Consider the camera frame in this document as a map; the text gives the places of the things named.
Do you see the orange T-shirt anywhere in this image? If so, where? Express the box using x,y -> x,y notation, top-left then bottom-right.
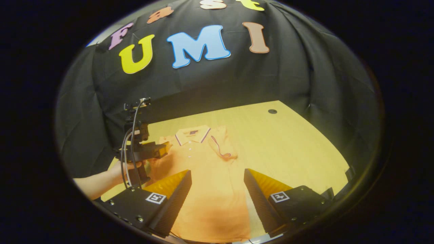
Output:
144,125 -> 268,243

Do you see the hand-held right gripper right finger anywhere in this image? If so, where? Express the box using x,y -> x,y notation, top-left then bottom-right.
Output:
243,168 -> 335,238

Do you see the black backdrop cloth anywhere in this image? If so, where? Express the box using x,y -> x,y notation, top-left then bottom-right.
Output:
55,0 -> 383,178

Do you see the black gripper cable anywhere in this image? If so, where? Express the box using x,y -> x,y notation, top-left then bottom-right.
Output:
120,101 -> 145,189

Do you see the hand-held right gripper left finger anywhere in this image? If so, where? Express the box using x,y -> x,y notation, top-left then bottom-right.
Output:
100,169 -> 193,238

